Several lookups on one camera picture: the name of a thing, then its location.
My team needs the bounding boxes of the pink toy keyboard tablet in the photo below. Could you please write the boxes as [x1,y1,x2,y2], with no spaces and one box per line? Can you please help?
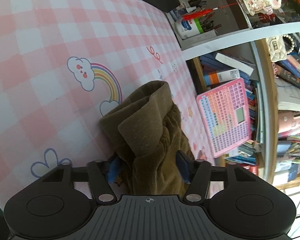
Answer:
[196,78,250,158]

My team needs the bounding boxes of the pink checkered desk mat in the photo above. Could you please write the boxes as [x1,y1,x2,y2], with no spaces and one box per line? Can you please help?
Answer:
[0,0,213,207]

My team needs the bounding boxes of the white bookshelf frame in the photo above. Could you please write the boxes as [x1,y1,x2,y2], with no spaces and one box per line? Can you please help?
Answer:
[165,0,300,196]

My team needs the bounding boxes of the white green pen cup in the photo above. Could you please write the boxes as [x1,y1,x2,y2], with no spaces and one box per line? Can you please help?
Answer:
[174,18,204,40]

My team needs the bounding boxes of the red dictionary books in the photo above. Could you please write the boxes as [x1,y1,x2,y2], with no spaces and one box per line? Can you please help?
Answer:
[239,164,258,176]

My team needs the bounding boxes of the brown corduroy pants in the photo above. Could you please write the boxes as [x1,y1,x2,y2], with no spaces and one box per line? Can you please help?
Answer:
[99,81,194,196]

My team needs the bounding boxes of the white leaning book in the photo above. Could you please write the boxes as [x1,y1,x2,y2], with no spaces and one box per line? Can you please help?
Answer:
[215,53,254,76]

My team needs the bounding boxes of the orange white box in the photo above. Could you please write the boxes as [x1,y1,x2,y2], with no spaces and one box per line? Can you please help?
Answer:
[203,69,240,86]

